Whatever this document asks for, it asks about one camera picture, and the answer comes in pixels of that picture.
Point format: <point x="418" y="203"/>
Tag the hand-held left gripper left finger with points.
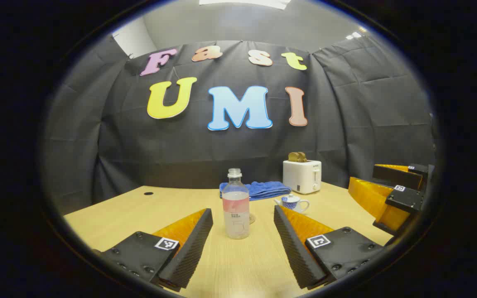
<point x="193" y="248"/>

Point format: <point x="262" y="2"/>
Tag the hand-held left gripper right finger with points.
<point x="294" y="248"/>

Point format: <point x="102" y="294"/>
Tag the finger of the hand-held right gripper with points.
<point x="406" y="198"/>
<point x="400" y="177"/>

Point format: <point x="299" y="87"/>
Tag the white blue patterned teacup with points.
<point x="299" y="206"/>

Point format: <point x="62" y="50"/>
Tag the clear water bottle pink label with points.
<point x="236" y="207"/>

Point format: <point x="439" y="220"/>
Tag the folded blue towel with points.
<point x="263" y="189"/>

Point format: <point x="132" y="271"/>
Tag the white toaster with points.
<point x="300" y="176"/>

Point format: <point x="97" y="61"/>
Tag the brown toast slice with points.
<point x="292" y="157"/>
<point x="302" y="157"/>

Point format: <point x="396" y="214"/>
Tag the ceiling light panel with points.
<point x="242" y="2"/>
<point x="354" y="35"/>

